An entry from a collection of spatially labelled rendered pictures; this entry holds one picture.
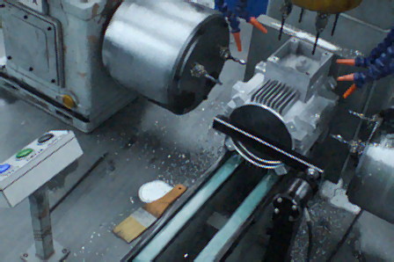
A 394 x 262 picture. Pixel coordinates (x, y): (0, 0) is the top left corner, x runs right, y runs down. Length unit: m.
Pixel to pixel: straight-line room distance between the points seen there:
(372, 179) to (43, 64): 0.81
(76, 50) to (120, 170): 0.30
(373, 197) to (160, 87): 0.50
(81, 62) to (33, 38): 0.13
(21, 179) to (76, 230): 0.30
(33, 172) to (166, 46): 0.39
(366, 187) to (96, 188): 0.61
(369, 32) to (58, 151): 0.73
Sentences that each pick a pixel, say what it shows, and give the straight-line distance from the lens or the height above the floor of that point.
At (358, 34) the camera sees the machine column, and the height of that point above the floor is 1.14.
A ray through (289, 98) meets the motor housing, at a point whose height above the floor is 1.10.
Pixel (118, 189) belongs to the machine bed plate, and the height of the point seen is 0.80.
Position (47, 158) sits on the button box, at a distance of 1.05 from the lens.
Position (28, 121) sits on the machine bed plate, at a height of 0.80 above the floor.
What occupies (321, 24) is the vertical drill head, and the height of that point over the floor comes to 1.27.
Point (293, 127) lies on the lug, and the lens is 1.15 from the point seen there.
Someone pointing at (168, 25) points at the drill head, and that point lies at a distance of 1.25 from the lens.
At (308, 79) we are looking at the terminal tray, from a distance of 1.17.
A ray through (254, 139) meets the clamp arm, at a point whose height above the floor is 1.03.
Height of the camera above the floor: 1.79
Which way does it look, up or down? 39 degrees down
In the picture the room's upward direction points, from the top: 11 degrees clockwise
